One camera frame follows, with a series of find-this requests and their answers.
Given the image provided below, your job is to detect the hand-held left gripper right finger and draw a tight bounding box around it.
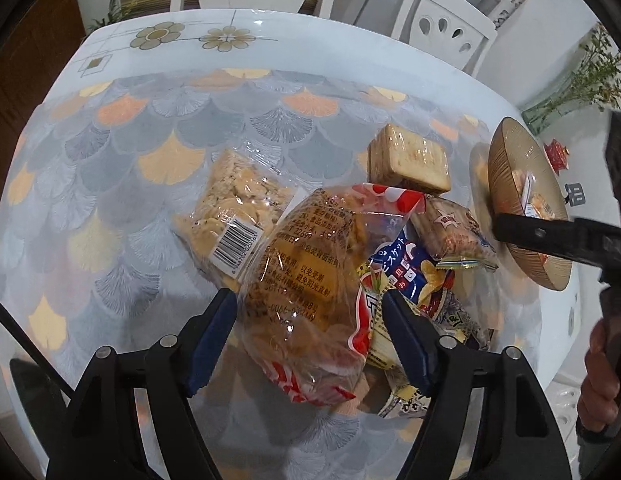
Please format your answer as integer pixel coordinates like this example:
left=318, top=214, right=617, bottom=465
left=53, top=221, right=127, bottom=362
left=382, top=289, right=574, bottom=480

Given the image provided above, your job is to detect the yellow clear snack packet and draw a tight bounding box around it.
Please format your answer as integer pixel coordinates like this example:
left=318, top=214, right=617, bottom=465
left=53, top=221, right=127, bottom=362
left=365, top=335, right=409, bottom=373

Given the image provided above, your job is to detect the rolled printed paper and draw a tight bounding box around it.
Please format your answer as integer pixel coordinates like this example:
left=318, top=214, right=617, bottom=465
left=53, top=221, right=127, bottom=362
left=485, top=0, right=535, bottom=31

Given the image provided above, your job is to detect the square biscuit packet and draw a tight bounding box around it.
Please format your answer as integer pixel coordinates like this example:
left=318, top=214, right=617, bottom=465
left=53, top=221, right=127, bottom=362
left=367, top=123, right=452, bottom=196

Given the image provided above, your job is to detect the red white rice cracker packet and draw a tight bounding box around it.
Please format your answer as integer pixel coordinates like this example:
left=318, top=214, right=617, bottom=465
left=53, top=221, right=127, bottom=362
left=511, top=170, right=559, bottom=221

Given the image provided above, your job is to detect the green potted plant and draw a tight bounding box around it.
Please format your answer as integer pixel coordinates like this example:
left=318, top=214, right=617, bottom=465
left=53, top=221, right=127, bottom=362
left=88, top=0, right=140, bottom=33

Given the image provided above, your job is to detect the clear cracker packet with barcode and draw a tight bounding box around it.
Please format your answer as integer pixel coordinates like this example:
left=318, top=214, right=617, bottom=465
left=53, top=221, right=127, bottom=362
left=170, top=147, right=297, bottom=281

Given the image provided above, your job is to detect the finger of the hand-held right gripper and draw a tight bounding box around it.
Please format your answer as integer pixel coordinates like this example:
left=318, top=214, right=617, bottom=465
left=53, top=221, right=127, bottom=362
left=492, top=212, right=605, bottom=265

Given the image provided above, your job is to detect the clear biscuit bag red-white edge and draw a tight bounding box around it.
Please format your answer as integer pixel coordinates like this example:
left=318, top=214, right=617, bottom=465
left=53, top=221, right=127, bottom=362
left=239, top=182, right=426, bottom=407

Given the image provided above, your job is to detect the black cable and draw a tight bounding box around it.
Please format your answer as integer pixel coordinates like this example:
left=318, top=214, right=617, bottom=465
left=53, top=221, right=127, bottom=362
left=0, top=292, right=76, bottom=397

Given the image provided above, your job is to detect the glass vase with flowers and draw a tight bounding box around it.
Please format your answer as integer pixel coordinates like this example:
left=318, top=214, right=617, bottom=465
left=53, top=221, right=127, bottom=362
left=519, top=22, right=621, bottom=136

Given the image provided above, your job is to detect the blue biscuit packet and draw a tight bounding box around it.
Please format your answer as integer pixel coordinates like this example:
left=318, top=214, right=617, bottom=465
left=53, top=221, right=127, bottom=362
left=358, top=240, right=444, bottom=321

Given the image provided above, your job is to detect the red ornament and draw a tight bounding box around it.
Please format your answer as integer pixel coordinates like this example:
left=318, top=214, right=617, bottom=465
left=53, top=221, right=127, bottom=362
left=543, top=138, right=571, bottom=173

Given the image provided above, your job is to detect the brown packet red star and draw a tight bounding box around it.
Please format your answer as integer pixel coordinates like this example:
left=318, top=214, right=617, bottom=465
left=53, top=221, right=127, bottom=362
left=409, top=196, right=500, bottom=272

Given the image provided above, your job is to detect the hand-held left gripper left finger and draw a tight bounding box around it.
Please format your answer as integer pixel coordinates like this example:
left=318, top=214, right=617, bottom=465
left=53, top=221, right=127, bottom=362
left=48, top=287, right=238, bottom=480

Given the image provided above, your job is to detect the brown wooden cabinet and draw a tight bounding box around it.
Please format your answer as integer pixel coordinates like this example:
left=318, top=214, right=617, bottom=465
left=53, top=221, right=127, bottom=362
left=0, top=0, right=87, bottom=153

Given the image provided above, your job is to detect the golden ribbed bowl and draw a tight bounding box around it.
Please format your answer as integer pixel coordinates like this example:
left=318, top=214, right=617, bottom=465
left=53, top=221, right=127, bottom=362
left=487, top=116, right=575, bottom=292

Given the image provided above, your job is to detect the scale pattern table mat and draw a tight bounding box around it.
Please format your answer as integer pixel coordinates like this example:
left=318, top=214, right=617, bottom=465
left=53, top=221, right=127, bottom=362
left=0, top=67, right=546, bottom=480

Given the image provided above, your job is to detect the person's right hand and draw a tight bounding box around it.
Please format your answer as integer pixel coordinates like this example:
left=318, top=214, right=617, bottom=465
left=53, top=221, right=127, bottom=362
left=577, top=317, right=621, bottom=443

